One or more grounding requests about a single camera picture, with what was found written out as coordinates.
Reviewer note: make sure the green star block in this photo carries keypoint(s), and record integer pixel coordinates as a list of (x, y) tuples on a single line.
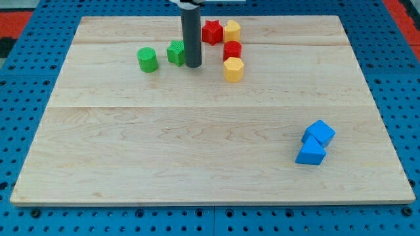
[(175, 53)]

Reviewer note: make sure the red star block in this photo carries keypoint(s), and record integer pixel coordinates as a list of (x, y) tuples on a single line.
[(212, 32)]

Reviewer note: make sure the yellow hexagon block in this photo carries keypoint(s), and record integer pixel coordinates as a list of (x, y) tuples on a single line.
[(233, 69)]

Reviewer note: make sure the light wooden board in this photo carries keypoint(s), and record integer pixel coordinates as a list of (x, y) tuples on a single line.
[(115, 136)]

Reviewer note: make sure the red cylinder block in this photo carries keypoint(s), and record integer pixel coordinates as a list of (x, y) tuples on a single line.
[(232, 49)]

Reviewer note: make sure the green cylinder block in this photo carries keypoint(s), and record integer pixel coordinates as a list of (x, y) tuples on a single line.
[(147, 59)]

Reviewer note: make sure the yellow crescent block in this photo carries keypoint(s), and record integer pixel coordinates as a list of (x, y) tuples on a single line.
[(232, 31)]

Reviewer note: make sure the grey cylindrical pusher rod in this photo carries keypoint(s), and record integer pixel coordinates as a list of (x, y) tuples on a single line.
[(191, 32)]

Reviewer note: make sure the blue triangle block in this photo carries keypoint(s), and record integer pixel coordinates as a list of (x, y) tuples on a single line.
[(311, 153)]

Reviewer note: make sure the blue cube block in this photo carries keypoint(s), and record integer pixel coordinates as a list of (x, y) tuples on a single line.
[(321, 131)]

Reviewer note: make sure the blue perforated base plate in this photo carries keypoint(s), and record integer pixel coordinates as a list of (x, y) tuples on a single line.
[(30, 71)]

